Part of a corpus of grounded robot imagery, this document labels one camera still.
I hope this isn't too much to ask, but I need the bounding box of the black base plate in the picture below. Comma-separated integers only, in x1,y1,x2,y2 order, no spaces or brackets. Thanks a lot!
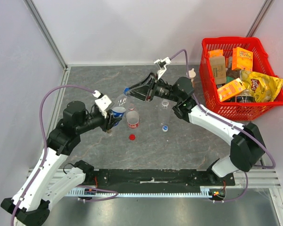
83,169,235,190

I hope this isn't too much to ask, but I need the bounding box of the aluminium frame rail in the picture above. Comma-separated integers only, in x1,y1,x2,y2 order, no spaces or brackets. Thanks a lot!
23,0,68,70

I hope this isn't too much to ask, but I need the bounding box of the dark jar in basket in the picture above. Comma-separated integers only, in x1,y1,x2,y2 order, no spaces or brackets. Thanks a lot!
230,89,255,103

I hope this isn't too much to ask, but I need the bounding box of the slotted cable duct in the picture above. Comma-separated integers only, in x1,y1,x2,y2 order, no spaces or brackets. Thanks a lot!
67,184,225,198

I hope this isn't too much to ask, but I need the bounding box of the blue Pepsi bottle cap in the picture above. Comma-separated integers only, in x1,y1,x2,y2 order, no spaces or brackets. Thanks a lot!
124,88,130,95

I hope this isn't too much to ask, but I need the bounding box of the Pepsi bottle blue label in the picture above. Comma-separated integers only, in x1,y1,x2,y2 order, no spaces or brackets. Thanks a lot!
111,92,132,117

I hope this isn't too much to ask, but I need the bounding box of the red bottle cap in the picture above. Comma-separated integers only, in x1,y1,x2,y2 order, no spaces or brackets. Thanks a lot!
129,134,135,140

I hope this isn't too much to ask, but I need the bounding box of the beige nozzle bottle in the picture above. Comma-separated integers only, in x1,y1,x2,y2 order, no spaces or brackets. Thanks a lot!
188,68,196,87

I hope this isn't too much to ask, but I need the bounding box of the small orange box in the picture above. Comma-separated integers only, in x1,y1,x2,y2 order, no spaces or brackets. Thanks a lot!
208,49,224,58

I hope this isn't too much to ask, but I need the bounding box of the blue white Pocari cap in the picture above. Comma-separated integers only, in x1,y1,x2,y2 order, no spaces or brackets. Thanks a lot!
162,125,168,132

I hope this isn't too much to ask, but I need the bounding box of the clear Pocari Sweat bottle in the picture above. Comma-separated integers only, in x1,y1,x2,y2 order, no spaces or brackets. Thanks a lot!
158,99,171,126

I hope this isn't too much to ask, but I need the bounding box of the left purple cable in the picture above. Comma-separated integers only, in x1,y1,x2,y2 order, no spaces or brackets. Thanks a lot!
9,85,120,226

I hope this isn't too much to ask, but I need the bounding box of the red label water bottle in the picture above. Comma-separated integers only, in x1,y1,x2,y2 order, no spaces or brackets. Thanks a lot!
126,104,140,129

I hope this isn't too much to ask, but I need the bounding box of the yellow Lays chip bag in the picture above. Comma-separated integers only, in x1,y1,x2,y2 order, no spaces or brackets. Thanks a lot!
240,70,283,103

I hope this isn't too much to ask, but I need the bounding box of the brown cardboard box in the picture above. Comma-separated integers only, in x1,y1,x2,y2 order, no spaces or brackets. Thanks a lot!
209,56,226,85

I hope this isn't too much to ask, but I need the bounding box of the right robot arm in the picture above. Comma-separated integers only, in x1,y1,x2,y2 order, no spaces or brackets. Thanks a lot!
124,73,266,186

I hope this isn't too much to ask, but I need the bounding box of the orange Sugar Daddy box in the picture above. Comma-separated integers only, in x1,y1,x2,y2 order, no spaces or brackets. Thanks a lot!
232,47,253,71

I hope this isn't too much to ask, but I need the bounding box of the orange snack box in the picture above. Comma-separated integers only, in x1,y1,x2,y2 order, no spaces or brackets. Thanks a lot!
217,78,246,102

